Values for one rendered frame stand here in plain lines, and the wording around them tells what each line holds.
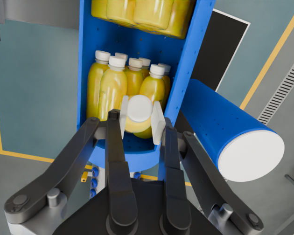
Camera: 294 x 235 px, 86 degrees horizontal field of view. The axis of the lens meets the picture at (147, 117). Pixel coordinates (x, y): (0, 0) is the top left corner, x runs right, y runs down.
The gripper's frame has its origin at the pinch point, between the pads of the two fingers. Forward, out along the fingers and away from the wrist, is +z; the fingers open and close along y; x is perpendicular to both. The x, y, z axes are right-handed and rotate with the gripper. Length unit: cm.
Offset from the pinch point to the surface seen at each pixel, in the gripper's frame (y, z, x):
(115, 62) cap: -6.2, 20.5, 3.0
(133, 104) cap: -1.0, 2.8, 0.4
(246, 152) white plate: 49, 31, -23
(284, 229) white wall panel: 311, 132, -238
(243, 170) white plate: 53, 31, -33
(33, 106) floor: -94, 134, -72
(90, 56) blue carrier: -14.0, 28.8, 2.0
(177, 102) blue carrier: 9.4, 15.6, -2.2
